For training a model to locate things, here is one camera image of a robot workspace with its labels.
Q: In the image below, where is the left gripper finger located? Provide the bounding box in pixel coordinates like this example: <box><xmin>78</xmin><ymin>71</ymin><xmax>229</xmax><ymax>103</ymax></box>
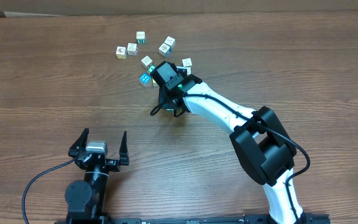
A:
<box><xmin>119</xmin><ymin>131</ymin><xmax>129</xmax><ymax>166</ymax></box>
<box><xmin>68</xmin><ymin>128</ymin><xmax>89</xmax><ymax>157</ymax></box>

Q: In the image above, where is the wooden block red drawing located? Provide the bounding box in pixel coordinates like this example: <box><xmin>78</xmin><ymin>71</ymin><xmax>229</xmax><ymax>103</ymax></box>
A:
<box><xmin>182</xmin><ymin>58</ymin><xmax>193</xmax><ymax>67</ymax></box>

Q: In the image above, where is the block with yellow side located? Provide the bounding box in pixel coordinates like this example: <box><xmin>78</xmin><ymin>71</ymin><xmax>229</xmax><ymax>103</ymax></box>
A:
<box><xmin>116</xmin><ymin>46</ymin><xmax>127</xmax><ymax>59</ymax></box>

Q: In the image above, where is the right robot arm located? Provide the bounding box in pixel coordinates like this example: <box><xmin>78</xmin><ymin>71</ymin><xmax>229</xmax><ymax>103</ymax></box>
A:
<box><xmin>150</xmin><ymin>61</ymin><xmax>305</xmax><ymax>223</ymax></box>

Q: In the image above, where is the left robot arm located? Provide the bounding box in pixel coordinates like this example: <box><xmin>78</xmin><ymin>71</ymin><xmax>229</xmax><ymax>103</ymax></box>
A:
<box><xmin>65</xmin><ymin>128</ymin><xmax>129</xmax><ymax>223</ymax></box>

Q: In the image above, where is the yellow top block left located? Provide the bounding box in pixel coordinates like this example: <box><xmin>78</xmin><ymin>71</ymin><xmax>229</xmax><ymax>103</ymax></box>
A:
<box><xmin>152</xmin><ymin>79</ymin><xmax>158</xmax><ymax>87</ymax></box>

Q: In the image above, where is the blue top block left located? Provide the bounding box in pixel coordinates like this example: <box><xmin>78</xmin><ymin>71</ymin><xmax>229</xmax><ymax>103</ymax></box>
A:
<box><xmin>139</xmin><ymin>73</ymin><xmax>152</xmax><ymax>87</ymax></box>

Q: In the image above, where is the green top number block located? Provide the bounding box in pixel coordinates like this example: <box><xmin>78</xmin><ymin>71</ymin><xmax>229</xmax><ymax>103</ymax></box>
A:
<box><xmin>148</xmin><ymin>65</ymin><xmax>155</xmax><ymax>73</ymax></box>

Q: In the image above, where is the wooden block near centre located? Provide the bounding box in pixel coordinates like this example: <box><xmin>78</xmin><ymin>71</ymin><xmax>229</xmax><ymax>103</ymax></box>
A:
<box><xmin>141</xmin><ymin>55</ymin><xmax>153</xmax><ymax>70</ymax></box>

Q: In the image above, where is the block with blue side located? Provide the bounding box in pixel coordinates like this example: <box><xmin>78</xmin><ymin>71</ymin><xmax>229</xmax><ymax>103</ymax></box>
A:
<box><xmin>158</xmin><ymin>43</ymin><xmax>172</xmax><ymax>57</ymax></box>

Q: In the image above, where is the far plain wooden block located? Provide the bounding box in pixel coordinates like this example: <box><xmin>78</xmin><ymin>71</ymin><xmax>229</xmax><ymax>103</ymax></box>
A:
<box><xmin>164</xmin><ymin>36</ymin><xmax>176</xmax><ymax>48</ymax></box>

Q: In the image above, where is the block with red side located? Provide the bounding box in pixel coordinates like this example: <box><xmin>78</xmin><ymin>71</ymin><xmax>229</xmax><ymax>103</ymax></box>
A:
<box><xmin>127</xmin><ymin>43</ymin><xmax>138</xmax><ymax>55</ymax></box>

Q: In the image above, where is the block with green R side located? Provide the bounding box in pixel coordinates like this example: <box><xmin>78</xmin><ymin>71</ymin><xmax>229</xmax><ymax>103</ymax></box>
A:
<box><xmin>136</xmin><ymin>31</ymin><xmax>146</xmax><ymax>44</ymax></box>

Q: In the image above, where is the cardboard backdrop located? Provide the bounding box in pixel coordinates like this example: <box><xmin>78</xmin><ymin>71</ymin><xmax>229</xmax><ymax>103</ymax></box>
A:
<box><xmin>0</xmin><ymin>0</ymin><xmax>358</xmax><ymax>17</ymax></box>

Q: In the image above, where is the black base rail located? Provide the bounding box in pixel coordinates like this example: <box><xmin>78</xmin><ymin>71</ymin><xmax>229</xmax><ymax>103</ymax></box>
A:
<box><xmin>54</xmin><ymin>213</ymin><xmax>331</xmax><ymax>224</ymax></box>

